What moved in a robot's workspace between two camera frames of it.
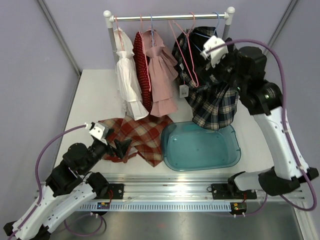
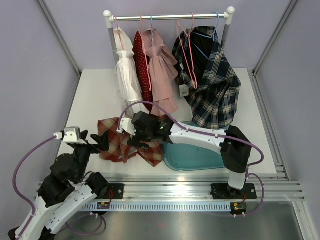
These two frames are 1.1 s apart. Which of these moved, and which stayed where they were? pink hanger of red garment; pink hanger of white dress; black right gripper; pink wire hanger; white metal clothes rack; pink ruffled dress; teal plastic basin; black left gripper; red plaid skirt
Moved: black right gripper; black left gripper; pink wire hanger
Stayed: pink hanger of white dress; pink ruffled dress; teal plastic basin; white metal clothes rack; pink hanger of red garment; red plaid skirt
